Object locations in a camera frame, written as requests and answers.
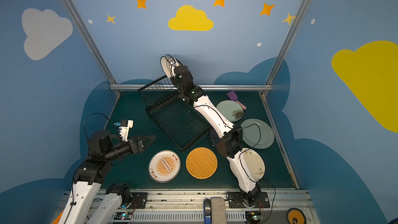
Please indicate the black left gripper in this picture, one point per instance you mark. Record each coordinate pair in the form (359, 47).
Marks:
(135, 145)

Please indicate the orange sunburst plate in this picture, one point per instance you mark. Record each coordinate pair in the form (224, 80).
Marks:
(164, 166)
(175, 62)

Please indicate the black wire dish rack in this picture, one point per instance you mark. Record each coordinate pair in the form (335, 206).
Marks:
(177, 119)

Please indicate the yellow woven round mat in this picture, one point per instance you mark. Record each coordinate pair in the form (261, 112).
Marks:
(201, 163)

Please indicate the dark blue plate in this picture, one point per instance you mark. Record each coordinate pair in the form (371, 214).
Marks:
(213, 137)

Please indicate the white cloud emblem plate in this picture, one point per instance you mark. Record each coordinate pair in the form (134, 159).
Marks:
(167, 64)

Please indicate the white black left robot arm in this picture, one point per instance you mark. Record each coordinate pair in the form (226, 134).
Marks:
(90, 175)

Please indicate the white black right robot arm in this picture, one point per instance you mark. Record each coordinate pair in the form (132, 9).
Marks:
(231, 136)

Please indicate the left green circuit board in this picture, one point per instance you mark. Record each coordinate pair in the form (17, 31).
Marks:
(123, 216)

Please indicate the green circuit board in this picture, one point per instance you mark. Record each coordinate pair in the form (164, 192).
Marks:
(253, 217)
(123, 216)

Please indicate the pale green flower plate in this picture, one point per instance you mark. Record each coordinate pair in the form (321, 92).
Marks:
(231, 110)

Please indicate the grey blue block tool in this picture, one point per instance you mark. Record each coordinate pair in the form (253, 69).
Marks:
(215, 211)

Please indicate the purple pink spatula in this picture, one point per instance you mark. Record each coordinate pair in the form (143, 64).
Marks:
(233, 97)

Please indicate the pale green plain plate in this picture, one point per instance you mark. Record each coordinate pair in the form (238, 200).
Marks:
(257, 133)

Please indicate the cream floral sprig plate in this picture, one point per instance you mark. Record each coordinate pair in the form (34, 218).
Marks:
(253, 164)

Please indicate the right green circuit board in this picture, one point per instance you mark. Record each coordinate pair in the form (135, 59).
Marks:
(253, 217)

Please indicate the yellow black round disc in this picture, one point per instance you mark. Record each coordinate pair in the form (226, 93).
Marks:
(296, 216)

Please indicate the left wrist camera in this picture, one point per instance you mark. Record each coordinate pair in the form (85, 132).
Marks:
(123, 128)

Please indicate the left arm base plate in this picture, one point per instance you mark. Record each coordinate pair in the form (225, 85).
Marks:
(138, 200)

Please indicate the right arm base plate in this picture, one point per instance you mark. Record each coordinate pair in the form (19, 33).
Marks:
(236, 200)

